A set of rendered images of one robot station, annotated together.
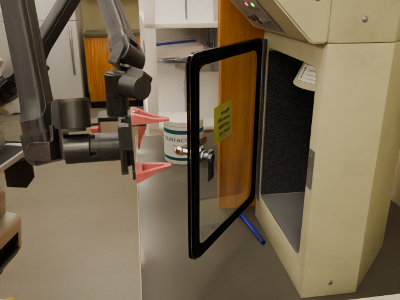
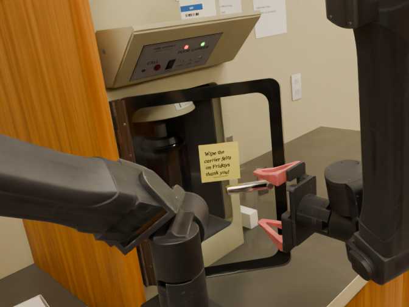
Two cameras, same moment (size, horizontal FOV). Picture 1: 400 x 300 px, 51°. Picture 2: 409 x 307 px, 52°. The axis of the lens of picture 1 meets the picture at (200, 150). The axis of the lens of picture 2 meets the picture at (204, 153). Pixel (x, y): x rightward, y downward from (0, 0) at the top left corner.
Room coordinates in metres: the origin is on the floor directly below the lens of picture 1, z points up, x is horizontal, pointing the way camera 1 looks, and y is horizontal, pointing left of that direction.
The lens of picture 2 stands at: (1.25, 0.59, 1.51)
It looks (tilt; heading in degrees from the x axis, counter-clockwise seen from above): 18 degrees down; 237
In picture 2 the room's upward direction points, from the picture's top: 7 degrees counter-clockwise
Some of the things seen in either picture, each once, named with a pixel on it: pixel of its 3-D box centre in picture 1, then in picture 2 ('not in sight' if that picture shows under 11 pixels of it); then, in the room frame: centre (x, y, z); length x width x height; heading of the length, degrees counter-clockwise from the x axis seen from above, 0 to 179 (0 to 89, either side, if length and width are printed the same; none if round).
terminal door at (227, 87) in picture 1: (227, 143); (210, 187); (0.82, -0.06, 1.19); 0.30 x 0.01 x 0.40; 150
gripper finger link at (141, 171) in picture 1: (147, 160); (280, 221); (0.79, 0.11, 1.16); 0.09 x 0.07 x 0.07; 99
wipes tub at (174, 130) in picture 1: (183, 137); not in sight; (1.36, 0.06, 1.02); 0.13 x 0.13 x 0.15
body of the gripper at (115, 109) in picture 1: (117, 106); (183, 296); (1.05, 0.21, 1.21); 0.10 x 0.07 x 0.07; 98
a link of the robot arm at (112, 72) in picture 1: (118, 83); (177, 247); (1.05, 0.21, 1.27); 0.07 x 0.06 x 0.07; 49
